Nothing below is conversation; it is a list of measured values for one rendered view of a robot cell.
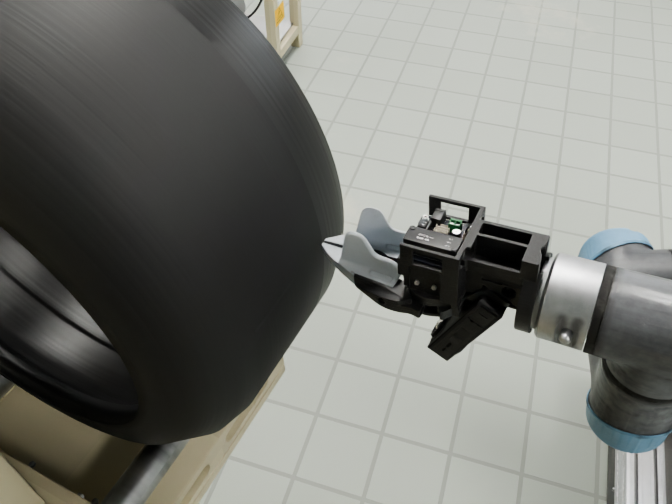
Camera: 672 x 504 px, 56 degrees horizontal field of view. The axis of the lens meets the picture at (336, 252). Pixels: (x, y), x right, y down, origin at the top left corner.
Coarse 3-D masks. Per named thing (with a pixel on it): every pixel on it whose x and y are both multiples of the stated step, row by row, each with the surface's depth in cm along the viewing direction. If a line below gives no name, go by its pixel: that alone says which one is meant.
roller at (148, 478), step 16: (144, 448) 82; (160, 448) 82; (176, 448) 83; (144, 464) 80; (160, 464) 81; (128, 480) 79; (144, 480) 80; (160, 480) 82; (112, 496) 78; (128, 496) 78; (144, 496) 79
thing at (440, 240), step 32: (448, 224) 55; (480, 224) 53; (416, 256) 53; (448, 256) 51; (480, 256) 54; (512, 256) 52; (544, 256) 52; (416, 288) 56; (448, 288) 53; (480, 288) 54; (512, 288) 53
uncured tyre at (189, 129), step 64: (0, 0) 47; (64, 0) 49; (128, 0) 52; (192, 0) 55; (0, 64) 45; (64, 64) 46; (128, 64) 49; (192, 64) 53; (256, 64) 57; (0, 128) 45; (64, 128) 45; (128, 128) 47; (192, 128) 51; (256, 128) 56; (320, 128) 64; (0, 192) 46; (64, 192) 46; (128, 192) 47; (192, 192) 50; (256, 192) 55; (320, 192) 63; (0, 256) 93; (64, 256) 48; (128, 256) 48; (192, 256) 50; (256, 256) 56; (320, 256) 67; (0, 320) 91; (64, 320) 95; (128, 320) 51; (192, 320) 52; (256, 320) 57; (64, 384) 87; (128, 384) 89; (192, 384) 57; (256, 384) 64
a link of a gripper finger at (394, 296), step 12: (360, 276) 59; (360, 288) 59; (372, 288) 58; (384, 288) 57; (396, 288) 57; (408, 288) 58; (384, 300) 57; (396, 300) 56; (408, 300) 56; (408, 312) 57; (420, 312) 57
